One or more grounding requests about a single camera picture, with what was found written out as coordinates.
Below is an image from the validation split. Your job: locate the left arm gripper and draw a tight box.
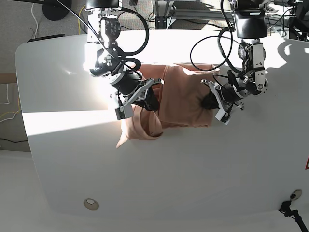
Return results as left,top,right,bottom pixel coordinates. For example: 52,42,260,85
200,78,245,125

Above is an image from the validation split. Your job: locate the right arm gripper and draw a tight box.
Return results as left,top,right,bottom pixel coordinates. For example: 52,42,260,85
110,77,164,120

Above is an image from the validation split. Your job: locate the salmon pink T-shirt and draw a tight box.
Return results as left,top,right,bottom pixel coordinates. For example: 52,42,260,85
116,63,220,147

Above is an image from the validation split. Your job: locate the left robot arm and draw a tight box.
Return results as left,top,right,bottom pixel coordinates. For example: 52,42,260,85
201,0,268,124

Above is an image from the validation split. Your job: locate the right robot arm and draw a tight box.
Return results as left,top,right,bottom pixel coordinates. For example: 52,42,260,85
84,0,164,120

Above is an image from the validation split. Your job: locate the red warning sticker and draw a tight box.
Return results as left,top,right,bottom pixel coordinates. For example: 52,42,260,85
305,157,309,170

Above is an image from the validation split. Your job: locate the metal table grommet left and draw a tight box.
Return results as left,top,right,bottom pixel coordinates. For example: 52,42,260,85
83,198,99,211

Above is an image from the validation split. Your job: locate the metal table grommet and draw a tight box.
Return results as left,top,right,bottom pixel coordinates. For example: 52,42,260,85
290,189,302,201
83,198,99,211

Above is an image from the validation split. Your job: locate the metal table grommet right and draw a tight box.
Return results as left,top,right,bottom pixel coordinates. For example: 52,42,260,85
290,189,302,201

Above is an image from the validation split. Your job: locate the black round stand base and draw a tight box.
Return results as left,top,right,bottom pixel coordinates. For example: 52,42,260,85
42,0,69,21

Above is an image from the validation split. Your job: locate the aluminium frame post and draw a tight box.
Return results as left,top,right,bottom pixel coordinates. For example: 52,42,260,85
152,0,176,30

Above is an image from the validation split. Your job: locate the black clamp with cable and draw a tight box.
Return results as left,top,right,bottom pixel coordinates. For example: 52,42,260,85
278,201,308,232

